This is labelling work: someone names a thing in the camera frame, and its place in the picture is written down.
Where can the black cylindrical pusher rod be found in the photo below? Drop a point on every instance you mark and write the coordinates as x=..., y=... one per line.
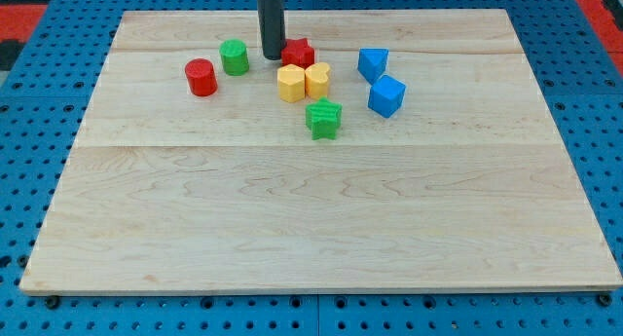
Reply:
x=272, y=27

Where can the yellow hexagon block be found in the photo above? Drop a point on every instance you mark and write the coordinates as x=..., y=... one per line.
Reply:
x=291, y=81

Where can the yellow heart block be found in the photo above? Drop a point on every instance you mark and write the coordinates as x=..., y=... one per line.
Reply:
x=318, y=80

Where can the red star block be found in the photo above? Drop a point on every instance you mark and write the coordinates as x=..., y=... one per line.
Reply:
x=298, y=52

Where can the green cylinder block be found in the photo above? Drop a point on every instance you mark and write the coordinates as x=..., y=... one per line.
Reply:
x=233, y=53

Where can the red cylinder block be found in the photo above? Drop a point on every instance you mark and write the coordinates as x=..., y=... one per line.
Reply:
x=201, y=77

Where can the blue triangle block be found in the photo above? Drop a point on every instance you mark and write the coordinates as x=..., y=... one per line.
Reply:
x=372, y=63

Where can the green star block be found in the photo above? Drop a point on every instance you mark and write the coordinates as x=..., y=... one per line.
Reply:
x=323, y=118

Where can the blue cube block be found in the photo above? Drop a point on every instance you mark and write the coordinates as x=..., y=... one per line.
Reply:
x=386, y=96

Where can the light wooden board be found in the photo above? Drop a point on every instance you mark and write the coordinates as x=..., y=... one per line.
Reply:
x=468, y=187

